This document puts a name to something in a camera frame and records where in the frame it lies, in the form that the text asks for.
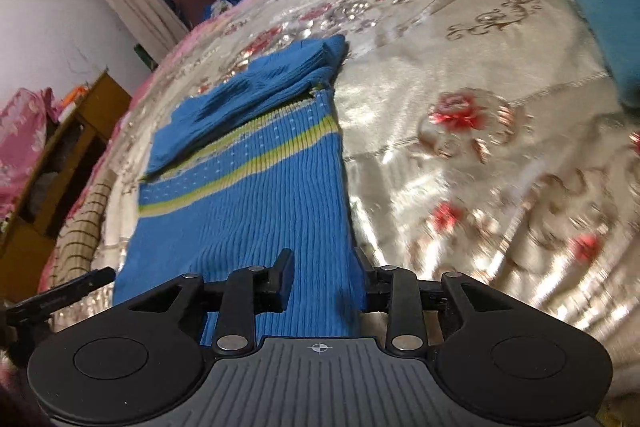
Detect orange and white item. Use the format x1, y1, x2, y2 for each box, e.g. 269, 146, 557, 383
60, 84, 95, 108

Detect teal folded cloth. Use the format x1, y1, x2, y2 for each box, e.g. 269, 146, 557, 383
544, 0, 640, 108

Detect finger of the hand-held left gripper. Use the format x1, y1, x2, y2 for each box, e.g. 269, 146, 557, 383
9, 267, 117, 314

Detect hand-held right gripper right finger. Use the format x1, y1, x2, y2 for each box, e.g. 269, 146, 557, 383
353, 246, 502, 354

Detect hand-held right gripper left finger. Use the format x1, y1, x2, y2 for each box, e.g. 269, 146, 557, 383
127, 248, 296, 355

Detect grey clothes pile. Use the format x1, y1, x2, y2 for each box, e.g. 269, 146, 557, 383
25, 122, 83, 220

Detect blue knitted striped sweater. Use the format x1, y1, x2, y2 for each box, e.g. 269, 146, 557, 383
114, 34, 370, 349

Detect floral satin bedspread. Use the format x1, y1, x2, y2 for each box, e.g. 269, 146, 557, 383
39, 0, 640, 410

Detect pink floral quilt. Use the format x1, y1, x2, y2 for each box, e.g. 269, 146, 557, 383
0, 88, 65, 219

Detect wooden bedside cabinet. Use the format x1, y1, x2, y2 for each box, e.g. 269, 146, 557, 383
0, 71, 133, 304

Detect beige checked folded cloth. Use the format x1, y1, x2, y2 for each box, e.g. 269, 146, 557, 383
50, 182, 117, 294

